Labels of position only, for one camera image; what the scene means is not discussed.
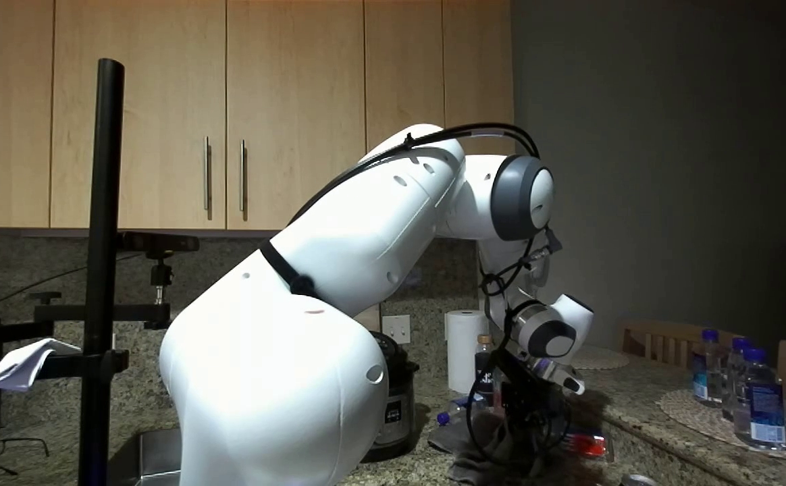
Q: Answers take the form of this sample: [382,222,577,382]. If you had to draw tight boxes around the white crumpled paper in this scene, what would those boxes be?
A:
[0,336,82,394]

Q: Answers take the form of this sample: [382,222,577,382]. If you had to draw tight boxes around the blue cap water bottle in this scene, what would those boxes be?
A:
[688,326,725,406]
[720,336,756,426]
[742,345,786,453]

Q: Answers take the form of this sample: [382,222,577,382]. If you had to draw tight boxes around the black rice cooker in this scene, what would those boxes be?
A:
[362,329,420,465]

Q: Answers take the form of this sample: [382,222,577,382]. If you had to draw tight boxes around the black vertical pole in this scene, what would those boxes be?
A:
[74,58,130,486]

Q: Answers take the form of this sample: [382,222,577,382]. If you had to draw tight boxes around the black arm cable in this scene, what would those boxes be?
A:
[258,121,543,299]

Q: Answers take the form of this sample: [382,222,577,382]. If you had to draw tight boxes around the thin black counter cable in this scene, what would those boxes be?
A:
[0,433,51,482]

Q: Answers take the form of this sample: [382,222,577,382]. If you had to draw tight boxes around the clear plastic bottle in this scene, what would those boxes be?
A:
[428,403,486,453]

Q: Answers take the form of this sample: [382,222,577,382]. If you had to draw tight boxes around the metal sink basin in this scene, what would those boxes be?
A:
[105,426,182,486]

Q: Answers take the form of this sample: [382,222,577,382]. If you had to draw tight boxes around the wall power outlet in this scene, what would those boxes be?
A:
[380,314,412,349]

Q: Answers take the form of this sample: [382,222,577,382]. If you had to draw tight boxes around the black clamp mount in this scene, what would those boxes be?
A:
[30,231,203,332]

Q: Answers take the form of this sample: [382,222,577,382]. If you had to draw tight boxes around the grey cloth towel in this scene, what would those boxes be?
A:
[453,420,612,486]

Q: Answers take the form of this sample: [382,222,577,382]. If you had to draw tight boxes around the light wood cabinet door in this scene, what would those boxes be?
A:
[0,0,54,231]
[223,0,367,233]
[362,0,446,151]
[439,0,515,156]
[51,0,230,233]

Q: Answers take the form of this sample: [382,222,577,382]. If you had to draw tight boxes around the metal cabinet handle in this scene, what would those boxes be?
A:
[203,136,216,224]
[236,139,254,228]

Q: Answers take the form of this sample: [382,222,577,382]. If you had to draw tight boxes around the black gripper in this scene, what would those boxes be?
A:
[489,353,565,433]

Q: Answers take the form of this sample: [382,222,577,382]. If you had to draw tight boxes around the red shiny packet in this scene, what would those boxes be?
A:
[565,433,612,465]

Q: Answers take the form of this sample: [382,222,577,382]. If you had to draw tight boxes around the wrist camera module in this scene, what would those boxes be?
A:
[532,353,588,401]

